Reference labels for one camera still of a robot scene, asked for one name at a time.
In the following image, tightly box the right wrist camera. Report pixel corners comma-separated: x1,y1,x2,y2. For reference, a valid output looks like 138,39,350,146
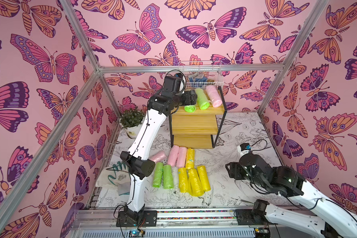
237,143,251,158

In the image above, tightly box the white green work glove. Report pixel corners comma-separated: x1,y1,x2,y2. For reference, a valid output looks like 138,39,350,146
95,161,131,195

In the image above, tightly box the white wire basket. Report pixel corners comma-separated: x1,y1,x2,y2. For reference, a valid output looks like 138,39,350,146
178,64,224,91

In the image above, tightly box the potted green plant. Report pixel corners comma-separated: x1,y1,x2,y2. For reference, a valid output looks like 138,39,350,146
120,109,145,139

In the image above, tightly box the pink roll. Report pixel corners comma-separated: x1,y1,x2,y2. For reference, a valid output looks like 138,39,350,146
167,145,179,167
149,150,167,163
176,146,187,168
205,85,223,108

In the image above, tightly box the yellow roll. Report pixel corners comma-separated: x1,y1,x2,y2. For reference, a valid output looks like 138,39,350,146
185,148,195,170
188,168,204,197
197,165,211,192
178,168,190,193

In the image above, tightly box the wooden three-tier shelf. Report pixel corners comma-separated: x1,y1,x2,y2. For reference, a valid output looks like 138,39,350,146
169,86,228,149

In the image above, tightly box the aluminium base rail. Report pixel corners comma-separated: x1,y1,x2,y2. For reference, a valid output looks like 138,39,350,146
69,207,311,238

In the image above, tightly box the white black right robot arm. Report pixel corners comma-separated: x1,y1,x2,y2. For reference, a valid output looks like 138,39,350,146
225,153,357,238

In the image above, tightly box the green roll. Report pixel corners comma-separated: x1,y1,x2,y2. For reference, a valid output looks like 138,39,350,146
163,165,174,189
152,162,164,188
184,105,196,113
195,88,210,110

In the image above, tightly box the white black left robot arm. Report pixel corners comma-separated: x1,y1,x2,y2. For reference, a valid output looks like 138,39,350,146
117,70,197,228

